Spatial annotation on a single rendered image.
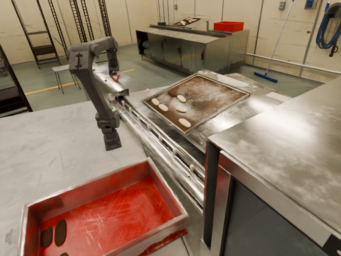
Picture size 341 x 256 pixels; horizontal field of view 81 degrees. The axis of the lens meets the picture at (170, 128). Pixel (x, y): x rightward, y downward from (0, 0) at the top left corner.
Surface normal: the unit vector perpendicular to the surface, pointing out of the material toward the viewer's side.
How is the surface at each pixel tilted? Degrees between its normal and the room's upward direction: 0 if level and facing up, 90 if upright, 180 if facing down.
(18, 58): 90
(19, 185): 0
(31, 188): 0
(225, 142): 0
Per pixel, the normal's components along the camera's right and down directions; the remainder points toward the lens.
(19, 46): 0.53, 0.44
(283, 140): -0.06, -0.84
